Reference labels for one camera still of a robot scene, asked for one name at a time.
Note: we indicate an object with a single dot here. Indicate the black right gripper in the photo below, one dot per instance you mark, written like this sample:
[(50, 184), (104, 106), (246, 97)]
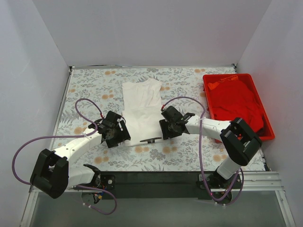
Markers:
[(163, 129)]

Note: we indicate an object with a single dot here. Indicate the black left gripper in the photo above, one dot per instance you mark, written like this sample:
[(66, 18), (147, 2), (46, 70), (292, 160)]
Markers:
[(123, 132)]

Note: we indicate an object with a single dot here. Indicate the white t-shirt with robot print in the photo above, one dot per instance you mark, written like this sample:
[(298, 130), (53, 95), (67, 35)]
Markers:
[(142, 104)]

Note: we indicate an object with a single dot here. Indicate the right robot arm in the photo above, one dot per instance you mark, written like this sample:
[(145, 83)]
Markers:
[(238, 138)]

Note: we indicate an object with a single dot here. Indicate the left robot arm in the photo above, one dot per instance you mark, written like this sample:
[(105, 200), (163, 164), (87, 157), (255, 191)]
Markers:
[(53, 172)]

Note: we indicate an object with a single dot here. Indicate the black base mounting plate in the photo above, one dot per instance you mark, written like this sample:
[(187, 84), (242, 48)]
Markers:
[(147, 185)]

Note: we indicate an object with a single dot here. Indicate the floral patterned table mat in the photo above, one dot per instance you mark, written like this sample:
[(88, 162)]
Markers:
[(91, 91)]

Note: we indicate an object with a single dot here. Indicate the red t-shirt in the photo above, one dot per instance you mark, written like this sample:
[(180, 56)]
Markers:
[(233, 99)]

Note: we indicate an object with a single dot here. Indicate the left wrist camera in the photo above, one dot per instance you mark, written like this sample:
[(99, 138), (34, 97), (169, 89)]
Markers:
[(103, 118)]

